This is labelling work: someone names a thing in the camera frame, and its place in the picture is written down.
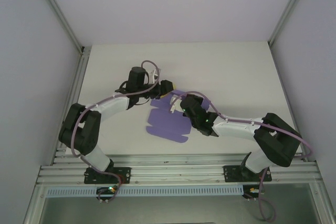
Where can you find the purple paper box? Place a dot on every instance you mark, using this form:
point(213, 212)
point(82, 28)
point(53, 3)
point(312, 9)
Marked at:
point(168, 124)

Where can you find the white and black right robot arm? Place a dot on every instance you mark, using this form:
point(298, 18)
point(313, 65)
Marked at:
point(236, 128)

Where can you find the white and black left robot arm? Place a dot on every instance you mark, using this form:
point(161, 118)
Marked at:
point(113, 106)

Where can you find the small circuit board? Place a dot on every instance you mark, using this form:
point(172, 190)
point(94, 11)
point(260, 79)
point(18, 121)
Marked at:
point(252, 190)
point(109, 189)

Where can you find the grey metal sheet panel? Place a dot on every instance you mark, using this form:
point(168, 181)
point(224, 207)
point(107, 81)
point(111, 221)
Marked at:
point(170, 211)

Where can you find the aluminium side rail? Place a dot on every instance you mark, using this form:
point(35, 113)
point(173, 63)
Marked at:
point(284, 87)
point(80, 74)

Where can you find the aluminium rail frame beam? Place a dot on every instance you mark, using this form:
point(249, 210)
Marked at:
point(178, 166)

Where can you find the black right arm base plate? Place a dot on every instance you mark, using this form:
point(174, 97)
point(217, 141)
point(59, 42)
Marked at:
point(228, 174)

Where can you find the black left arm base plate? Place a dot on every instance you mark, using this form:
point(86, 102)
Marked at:
point(126, 174)

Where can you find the aluminium corner post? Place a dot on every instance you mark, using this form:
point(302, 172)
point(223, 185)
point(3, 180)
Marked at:
point(60, 14)
point(288, 6)

